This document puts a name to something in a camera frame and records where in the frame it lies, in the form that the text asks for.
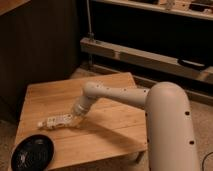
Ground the wooden table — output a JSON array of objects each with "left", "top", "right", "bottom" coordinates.
[{"left": 15, "top": 77, "right": 147, "bottom": 170}]

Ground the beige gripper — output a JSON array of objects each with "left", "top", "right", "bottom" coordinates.
[{"left": 72, "top": 99, "right": 90, "bottom": 116}]

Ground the upper wooden shelf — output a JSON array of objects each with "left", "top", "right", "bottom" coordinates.
[{"left": 92, "top": 0, "right": 213, "bottom": 21}]

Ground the wooden shelf beam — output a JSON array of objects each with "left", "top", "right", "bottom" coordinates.
[{"left": 80, "top": 37, "right": 213, "bottom": 85}]

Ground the black handle object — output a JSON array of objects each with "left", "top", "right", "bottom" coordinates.
[{"left": 177, "top": 59, "right": 209, "bottom": 71}]

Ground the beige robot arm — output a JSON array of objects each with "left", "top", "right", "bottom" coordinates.
[{"left": 73, "top": 82, "right": 201, "bottom": 171}]

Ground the black ceramic bowl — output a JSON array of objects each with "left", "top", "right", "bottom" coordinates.
[{"left": 11, "top": 134, "right": 54, "bottom": 171}]

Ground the dark wooden cabinet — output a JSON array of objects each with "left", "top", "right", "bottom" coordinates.
[{"left": 0, "top": 0, "right": 79, "bottom": 122}]

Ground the metal pole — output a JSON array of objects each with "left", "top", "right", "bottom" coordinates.
[{"left": 86, "top": 0, "right": 94, "bottom": 41}]

